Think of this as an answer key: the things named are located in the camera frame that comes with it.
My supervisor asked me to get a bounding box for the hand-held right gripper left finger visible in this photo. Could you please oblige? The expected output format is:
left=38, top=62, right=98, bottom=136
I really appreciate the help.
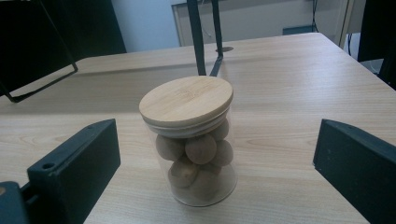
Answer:
left=27, top=118, right=121, bottom=224

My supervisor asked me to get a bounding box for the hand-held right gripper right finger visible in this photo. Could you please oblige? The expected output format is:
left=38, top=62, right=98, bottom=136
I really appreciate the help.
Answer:
left=312, top=119, right=396, bottom=224

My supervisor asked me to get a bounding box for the round wooden jar lid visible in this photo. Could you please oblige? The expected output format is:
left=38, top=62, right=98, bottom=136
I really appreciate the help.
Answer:
left=138, top=75, right=234, bottom=139

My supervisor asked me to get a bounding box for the clear glass jar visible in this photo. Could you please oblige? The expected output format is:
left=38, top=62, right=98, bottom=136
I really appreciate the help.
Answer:
left=144, top=106, right=238, bottom=208

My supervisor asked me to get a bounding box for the pile of brown round nuts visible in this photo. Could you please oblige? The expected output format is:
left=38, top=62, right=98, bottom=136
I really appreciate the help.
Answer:
left=155, top=118, right=234, bottom=202

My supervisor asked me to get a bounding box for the dark panel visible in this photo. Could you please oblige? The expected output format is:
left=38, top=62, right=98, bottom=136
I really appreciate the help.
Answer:
left=0, top=0, right=127, bottom=97

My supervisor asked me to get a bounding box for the dark furniture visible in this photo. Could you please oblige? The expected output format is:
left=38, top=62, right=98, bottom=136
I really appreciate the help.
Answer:
left=357, top=0, right=396, bottom=91

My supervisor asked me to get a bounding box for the blue box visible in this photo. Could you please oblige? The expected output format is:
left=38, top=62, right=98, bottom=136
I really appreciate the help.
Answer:
left=282, top=25, right=314, bottom=35

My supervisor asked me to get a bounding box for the beige board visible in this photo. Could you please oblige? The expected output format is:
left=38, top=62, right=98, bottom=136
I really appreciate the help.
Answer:
left=171, top=0, right=349, bottom=48

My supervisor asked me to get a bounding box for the black metal stand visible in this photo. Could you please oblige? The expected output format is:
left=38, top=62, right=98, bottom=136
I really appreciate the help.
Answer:
left=186, top=0, right=225, bottom=77

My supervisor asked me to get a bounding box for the thin black metal frame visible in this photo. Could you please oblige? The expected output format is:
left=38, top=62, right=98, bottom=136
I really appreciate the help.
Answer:
left=0, top=0, right=78, bottom=104

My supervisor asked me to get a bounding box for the black cable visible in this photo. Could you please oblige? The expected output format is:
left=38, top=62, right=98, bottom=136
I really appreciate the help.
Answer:
left=312, top=0, right=319, bottom=33

